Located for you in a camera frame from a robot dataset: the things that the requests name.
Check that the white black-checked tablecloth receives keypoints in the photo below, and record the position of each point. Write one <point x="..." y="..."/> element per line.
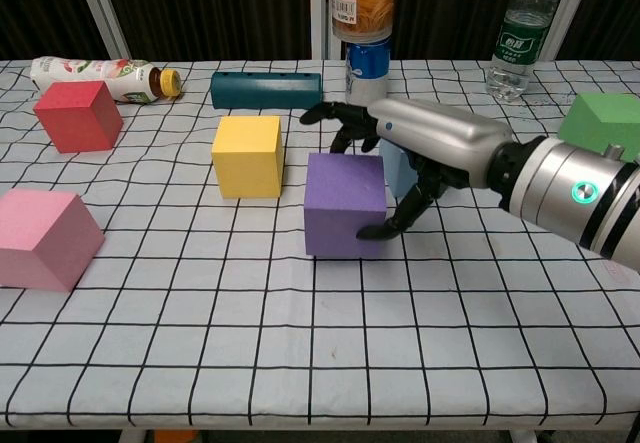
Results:
<point x="350" y="338"/>

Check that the light blue foam cube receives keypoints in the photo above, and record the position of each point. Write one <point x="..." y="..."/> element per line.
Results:
<point x="397" y="173"/>

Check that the yellow foam cube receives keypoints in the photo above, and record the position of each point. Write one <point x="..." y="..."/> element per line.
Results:
<point x="245" y="163"/>

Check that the white yellow-capped drink bottle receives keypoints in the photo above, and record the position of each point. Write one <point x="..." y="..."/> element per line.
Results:
<point x="95" y="75"/>

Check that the teal half-round block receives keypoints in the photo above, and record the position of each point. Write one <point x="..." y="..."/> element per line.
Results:
<point x="265" y="90"/>

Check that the clear jar of rubber bands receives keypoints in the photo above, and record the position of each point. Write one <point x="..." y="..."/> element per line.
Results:
<point x="362" y="5"/>

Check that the blue drink can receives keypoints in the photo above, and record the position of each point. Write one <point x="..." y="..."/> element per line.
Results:
<point x="367" y="73"/>

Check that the dark pleated partition panel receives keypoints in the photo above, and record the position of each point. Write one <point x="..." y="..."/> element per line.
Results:
<point x="615" y="8"/>
<point x="35" y="8"/>
<point x="445" y="13"/>
<point x="210" y="13"/>

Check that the red foam cube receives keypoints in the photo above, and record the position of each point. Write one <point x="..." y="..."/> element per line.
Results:
<point x="75" y="118"/>

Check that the orange object under table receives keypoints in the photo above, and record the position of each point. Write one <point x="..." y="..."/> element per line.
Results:
<point x="175" y="436"/>

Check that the purple foam cube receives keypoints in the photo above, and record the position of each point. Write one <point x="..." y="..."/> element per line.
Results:
<point x="340" y="203"/>

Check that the green foam cube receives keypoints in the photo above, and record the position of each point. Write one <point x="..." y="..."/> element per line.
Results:
<point x="600" y="118"/>

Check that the clear green-label water bottle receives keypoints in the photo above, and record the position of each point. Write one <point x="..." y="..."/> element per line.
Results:
<point x="520" y="38"/>

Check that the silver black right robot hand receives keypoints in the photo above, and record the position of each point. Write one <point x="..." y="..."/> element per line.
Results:
<point x="440" y="133"/>

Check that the pink foam cube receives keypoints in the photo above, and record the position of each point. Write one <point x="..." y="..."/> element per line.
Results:
<point x="35" y="238"/>

